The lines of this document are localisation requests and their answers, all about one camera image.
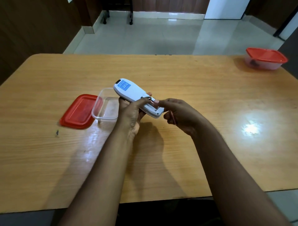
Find person's left hand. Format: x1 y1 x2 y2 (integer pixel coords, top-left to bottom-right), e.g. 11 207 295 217
117 92 153 141

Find person's right hand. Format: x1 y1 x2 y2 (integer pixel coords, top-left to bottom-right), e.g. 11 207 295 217
153 98 211 138

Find white remote control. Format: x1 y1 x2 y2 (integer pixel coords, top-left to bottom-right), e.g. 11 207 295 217
113 78 165 119

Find person's left forearm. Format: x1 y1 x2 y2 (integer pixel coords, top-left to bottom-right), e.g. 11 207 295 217
57 130 140 226

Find person's right forearm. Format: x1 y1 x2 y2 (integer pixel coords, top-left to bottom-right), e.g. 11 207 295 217
191 123 292 226

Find clear plastic container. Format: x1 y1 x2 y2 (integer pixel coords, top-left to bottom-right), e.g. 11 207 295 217
91 87 120 122

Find red plastic lid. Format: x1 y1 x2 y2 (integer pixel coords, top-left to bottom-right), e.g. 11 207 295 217
59 94 103 130

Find black chair legs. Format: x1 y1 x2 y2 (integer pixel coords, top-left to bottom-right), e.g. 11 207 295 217
102 0 134 25

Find person's dark clothing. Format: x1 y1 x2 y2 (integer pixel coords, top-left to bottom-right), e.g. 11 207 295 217
116 197 223 226

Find clear container with red lid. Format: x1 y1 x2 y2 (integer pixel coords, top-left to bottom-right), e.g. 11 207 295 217
244 47 289 71

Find white door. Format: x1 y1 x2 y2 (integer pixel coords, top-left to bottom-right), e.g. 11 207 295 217
204 0 251 20

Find black pole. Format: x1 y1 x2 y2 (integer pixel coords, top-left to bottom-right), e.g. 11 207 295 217
273 5 298 38

